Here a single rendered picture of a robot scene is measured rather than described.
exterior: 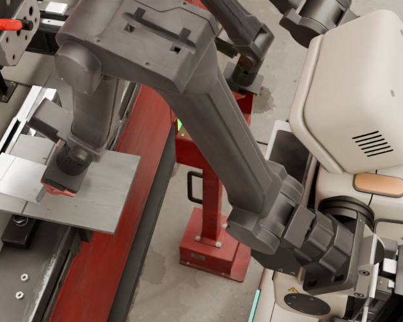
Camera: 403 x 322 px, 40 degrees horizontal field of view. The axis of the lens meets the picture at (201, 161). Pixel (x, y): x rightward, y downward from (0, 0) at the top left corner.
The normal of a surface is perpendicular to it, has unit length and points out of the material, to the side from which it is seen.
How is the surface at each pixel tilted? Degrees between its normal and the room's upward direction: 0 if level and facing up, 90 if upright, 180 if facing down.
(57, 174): 31
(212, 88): 75
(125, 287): 0
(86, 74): 104
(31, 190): 0
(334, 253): 49
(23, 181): 0
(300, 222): 40
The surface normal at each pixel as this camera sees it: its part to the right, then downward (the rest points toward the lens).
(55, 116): 0.29, -0.18
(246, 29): 0.60, 0.18
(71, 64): -0.46, 0.84
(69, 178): 0.49, -0.39
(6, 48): 0.97, 0.18
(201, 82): 0.82, 0.28
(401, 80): 0.70, -0.21
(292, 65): 0.00, -0.58
